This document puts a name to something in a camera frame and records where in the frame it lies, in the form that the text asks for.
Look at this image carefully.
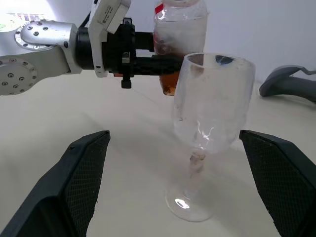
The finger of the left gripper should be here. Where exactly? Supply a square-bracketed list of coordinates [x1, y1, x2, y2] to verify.
[135, 31, 156, 52]
[135, 55, 185, 76]

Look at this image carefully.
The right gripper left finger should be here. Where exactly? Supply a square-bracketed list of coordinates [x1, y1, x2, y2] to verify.
[0, 130, 111, 237]

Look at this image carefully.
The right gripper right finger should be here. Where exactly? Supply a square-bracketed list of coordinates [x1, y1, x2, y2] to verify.
[238, 129, 316, 237]

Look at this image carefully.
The clear bottle with red label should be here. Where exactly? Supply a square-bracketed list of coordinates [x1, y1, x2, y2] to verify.
[152, 0, 210, 97]

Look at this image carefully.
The clear wine glass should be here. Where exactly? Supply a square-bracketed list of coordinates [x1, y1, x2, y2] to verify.
[164, 52, 256, 222]

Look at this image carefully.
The grey curved plastic shell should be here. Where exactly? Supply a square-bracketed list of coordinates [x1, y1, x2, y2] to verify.
[258, 64, 316, 104]

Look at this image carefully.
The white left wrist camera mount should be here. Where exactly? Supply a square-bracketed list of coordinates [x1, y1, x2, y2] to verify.
[87, 0, 131, 79]

